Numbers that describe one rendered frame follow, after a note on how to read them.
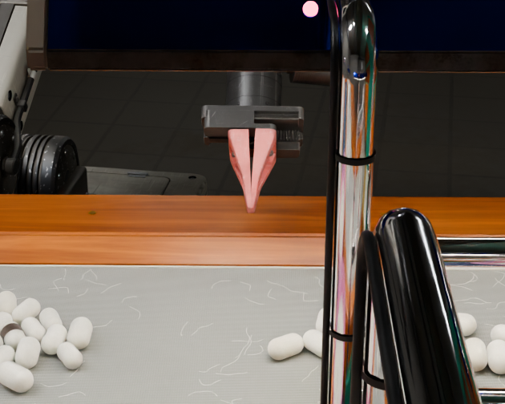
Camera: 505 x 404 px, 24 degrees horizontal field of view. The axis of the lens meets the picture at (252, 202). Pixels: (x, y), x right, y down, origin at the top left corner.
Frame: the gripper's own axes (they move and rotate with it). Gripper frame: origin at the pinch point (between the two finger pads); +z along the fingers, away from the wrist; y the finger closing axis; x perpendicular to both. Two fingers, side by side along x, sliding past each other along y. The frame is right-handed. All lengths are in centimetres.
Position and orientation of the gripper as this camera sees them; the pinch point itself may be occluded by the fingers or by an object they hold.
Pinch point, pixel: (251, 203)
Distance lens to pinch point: 115.1
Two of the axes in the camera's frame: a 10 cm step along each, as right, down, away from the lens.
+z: -0.3, 9.2, -4.0
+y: 10.0, 0.2, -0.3
